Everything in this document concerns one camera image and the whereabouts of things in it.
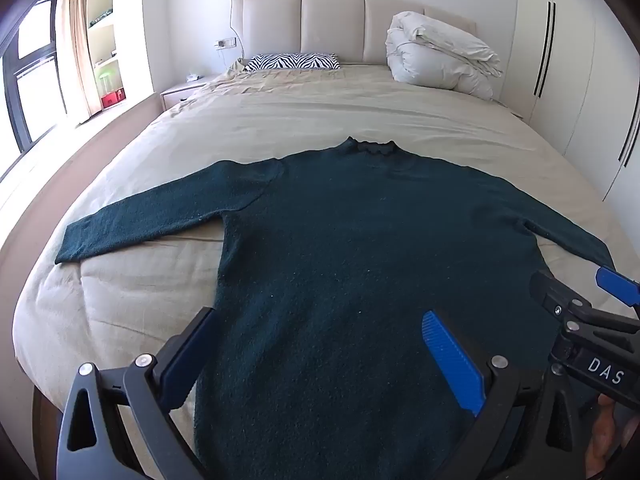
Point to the white wall shelf unit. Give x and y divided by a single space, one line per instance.
117 47

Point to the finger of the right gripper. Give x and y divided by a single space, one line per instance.
550 293
618 286

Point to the zebra print pillow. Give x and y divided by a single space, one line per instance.
293 61

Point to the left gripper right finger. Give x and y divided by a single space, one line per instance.
462 376

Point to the folded white duvet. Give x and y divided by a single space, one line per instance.
430 53

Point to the beige padded headboard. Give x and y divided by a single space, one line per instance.
354 30

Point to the person's right hand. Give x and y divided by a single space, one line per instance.
603 435

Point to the beige bed with sheet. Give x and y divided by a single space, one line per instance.
107 309

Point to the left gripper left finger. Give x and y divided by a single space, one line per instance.
182 358

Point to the black framed window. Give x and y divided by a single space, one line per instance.
31 80

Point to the beige curtain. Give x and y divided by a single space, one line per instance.
75 70

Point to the red box on shelf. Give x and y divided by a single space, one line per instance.
113 97

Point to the dark teal knit sweater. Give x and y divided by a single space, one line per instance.
330 260

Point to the white bedside table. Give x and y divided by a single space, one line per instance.
182 92

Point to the wall power socket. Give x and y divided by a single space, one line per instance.
227 43

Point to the white wardrobe with black handles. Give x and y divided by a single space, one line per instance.
573 76

